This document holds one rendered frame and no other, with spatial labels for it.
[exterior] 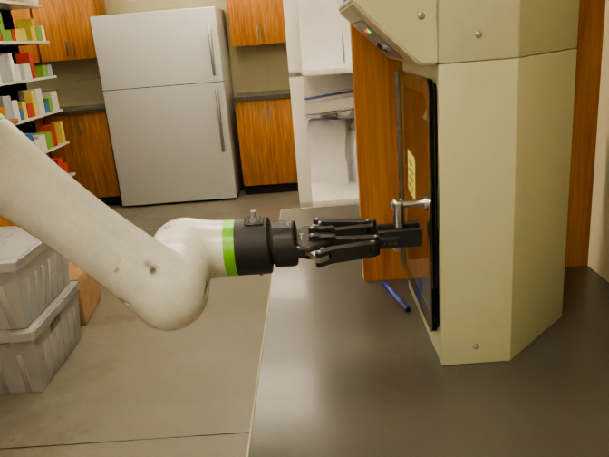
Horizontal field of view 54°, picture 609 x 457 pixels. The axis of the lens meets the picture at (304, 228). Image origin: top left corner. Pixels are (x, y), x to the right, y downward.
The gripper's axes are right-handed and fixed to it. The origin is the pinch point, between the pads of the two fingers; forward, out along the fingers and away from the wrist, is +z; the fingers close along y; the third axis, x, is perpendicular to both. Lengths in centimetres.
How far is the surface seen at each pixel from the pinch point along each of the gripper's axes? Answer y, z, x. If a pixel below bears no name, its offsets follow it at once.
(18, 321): 135, -148, 100
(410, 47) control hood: -1.5, 1.6, -29.5
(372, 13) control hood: -0.7, -3.3, -34.3
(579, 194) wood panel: 30, 42, 9
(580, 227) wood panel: 29, 43, 17
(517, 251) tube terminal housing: -5.4, 17.4, 1.6
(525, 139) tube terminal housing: -1.9, 18.3, -15.2
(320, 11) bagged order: 139, -6, -18
